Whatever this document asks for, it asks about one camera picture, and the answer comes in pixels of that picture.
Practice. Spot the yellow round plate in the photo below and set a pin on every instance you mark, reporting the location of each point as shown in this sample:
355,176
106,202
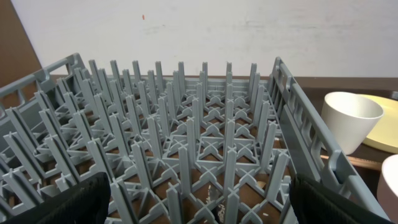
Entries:
384,135

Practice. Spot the dark brown serving tray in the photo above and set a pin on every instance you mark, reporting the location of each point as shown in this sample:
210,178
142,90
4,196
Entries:
370,177

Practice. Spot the white round bowl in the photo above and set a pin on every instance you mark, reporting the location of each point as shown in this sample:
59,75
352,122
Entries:
387,188

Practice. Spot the white plastic cup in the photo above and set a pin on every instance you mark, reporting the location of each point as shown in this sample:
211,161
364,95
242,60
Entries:
350,118

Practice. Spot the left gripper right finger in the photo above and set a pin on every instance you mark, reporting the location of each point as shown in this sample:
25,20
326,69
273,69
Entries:
314,203

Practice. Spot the grey plastic dish rack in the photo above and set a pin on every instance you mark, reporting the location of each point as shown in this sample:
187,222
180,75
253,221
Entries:
175,150

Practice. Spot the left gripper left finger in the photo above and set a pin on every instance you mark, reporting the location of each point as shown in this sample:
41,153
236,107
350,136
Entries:
86,202

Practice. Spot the wooden chopstick lower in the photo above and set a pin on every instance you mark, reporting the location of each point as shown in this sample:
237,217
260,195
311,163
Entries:
367,164

